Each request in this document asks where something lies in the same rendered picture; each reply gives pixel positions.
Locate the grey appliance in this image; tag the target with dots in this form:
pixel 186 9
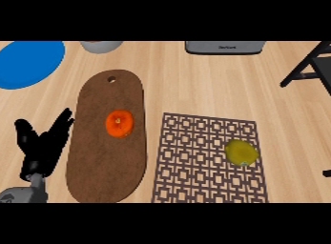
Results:
pixel 224 47

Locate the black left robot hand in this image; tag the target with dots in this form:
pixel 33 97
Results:
pixel 45 146

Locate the orange round fruit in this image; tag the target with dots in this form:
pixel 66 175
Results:
pixel 121 124

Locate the brown wooden cutting board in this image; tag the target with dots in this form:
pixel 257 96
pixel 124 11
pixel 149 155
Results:
pixel 107 158

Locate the grey bowl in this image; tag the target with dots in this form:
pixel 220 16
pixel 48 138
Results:
pixel 101 46

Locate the blue plate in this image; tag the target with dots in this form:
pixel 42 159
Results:
pixel 28 63

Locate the yellow-green cupcake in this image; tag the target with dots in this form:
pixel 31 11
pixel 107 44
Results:
pixel 242 153

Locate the brown patterned placemat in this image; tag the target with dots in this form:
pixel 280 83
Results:
pixel 205 158

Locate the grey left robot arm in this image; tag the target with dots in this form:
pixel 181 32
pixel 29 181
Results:
pixel 28 192

